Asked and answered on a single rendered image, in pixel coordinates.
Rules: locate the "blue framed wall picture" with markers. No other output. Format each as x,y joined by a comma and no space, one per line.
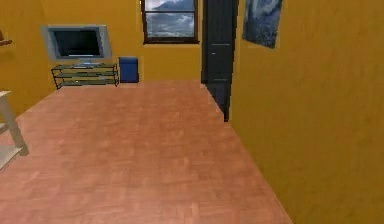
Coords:
262,20

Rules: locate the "dark framed window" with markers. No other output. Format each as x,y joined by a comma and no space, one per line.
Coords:
170,22

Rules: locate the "blue square bin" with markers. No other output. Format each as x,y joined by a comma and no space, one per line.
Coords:
128,69

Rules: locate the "black room door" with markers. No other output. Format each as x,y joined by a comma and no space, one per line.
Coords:
218,50

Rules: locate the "silver flat television set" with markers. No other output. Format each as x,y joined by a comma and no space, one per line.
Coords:
77,42

